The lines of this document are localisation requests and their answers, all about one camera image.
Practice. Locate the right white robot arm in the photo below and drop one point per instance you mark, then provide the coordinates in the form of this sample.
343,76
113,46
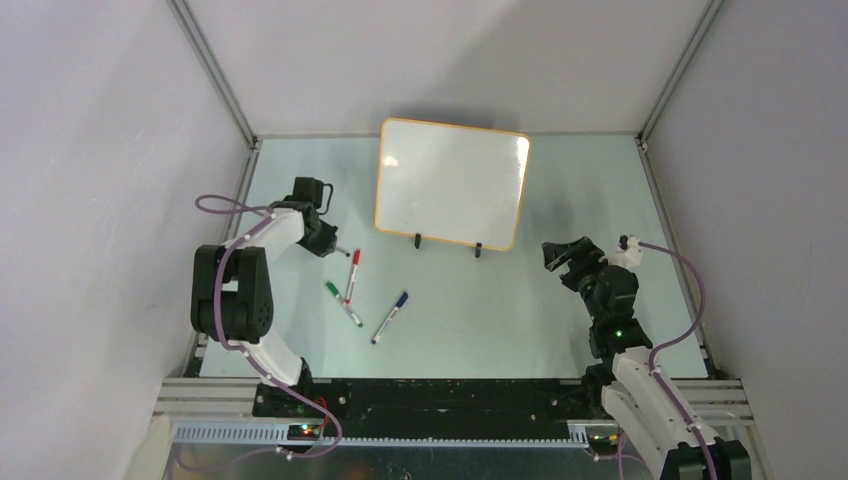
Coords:
628,382

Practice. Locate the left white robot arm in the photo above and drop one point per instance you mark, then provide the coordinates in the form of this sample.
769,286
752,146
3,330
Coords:
232,300

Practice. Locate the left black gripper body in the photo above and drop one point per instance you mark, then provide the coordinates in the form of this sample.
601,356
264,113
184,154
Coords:
320,241

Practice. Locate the green capped marker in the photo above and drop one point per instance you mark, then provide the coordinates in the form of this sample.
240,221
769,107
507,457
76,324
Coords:
345,306

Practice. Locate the blue capped marker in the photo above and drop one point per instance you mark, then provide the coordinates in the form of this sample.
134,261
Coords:
402,299

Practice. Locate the yellow framed whiteboard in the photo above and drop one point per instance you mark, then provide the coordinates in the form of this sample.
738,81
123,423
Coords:
451,183

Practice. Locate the left aluminium frame post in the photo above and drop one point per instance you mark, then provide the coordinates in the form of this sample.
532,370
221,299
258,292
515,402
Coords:
199,43

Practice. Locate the red capped marker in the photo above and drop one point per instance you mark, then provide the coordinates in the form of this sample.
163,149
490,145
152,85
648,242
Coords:
352,276

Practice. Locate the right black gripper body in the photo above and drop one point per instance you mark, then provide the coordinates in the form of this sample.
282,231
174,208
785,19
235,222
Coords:
586,268

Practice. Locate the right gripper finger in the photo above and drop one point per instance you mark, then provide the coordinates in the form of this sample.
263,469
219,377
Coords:
584,249
554,255

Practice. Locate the aluminium frame post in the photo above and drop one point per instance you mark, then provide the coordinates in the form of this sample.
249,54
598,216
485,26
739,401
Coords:
699,34
199,43

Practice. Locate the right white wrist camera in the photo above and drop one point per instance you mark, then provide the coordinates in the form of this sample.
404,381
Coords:
629,253

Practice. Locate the right aluminium frame post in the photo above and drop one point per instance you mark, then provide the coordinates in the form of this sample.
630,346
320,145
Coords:
699,34

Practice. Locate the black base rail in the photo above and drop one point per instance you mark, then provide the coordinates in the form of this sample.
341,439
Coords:
438,409

